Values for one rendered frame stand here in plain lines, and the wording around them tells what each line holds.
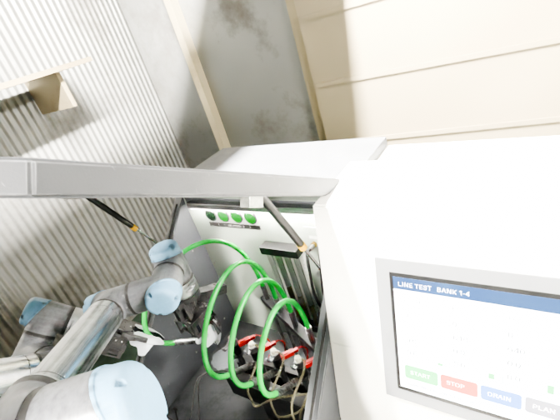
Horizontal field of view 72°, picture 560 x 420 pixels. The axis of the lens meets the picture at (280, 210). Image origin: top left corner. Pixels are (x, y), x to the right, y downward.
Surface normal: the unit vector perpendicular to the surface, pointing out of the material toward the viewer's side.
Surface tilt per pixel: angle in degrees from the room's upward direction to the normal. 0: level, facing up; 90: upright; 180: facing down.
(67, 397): 10
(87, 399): 20
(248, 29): 90
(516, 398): 76
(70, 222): 90
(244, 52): 90
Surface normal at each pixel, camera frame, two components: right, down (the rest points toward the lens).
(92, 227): 0.86, -0.01
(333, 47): -0.43, 0.53
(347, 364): -0.55, 0.31
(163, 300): 0.13, 0.44
